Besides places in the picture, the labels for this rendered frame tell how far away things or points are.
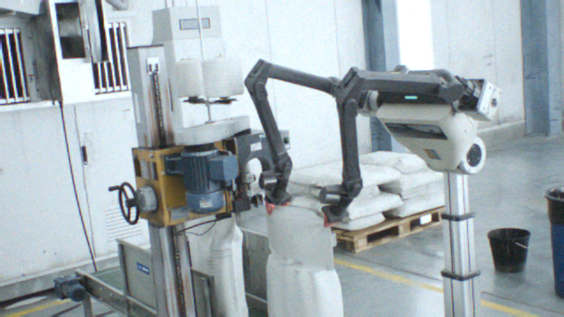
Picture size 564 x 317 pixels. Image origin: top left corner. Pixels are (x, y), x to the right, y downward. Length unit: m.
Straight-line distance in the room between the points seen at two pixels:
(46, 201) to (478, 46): 6.87
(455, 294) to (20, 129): 3.51
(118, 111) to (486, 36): 6.38
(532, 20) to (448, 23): 1.75
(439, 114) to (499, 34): 8.29
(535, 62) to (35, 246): 8.09
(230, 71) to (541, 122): 9.01
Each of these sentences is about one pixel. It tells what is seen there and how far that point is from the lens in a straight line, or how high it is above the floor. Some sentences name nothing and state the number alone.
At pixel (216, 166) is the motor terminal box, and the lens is 2.75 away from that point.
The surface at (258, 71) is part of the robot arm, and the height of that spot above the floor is 1.62.
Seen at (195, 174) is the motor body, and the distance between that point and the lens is 2.79.
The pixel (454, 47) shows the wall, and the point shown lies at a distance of 10.22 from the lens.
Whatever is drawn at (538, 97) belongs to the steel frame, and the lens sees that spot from 11.49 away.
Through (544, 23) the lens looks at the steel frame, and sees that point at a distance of 11.35.
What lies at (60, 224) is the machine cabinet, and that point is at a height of 0.52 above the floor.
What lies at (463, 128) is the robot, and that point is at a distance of 2.79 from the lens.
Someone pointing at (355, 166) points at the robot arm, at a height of 1.26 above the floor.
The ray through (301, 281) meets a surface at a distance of 2.89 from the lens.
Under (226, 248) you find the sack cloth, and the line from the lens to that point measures 3.42.
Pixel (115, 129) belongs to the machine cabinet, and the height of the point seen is 1.19.
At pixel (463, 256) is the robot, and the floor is 0.77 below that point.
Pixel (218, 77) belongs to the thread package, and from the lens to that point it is 2.82.
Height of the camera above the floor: 1.70
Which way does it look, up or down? 9 degrees down
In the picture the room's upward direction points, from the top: 5 degrees counter-clockwise
